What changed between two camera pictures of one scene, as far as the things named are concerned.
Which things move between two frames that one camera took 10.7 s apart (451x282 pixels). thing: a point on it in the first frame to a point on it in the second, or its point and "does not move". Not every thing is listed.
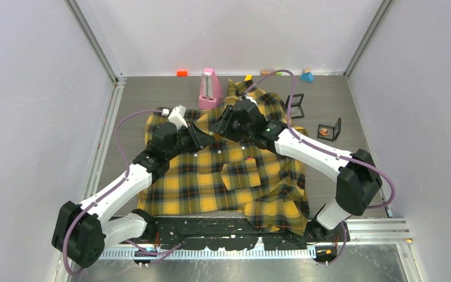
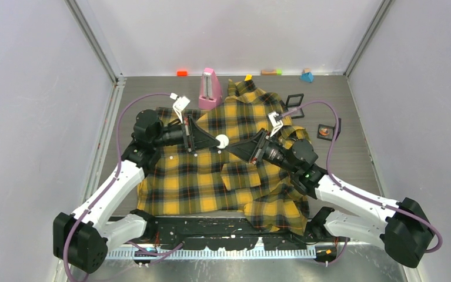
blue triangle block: x=307 y=77 does not move
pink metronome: x=211 y=97 does not move
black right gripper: x=223 y=126 to x=250 y=149
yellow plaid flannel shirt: x=269 y=184 does not move
